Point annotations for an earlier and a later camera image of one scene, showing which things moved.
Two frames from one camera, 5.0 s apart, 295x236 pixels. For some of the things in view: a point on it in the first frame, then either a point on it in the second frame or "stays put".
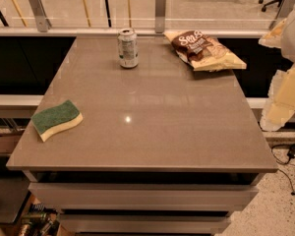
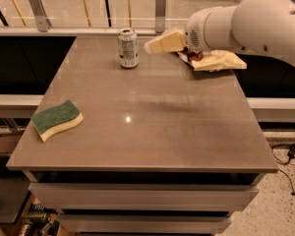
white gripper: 294,38 → 196,35
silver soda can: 128,48 stays put
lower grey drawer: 146,222 stays put
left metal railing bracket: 42,22 stays put
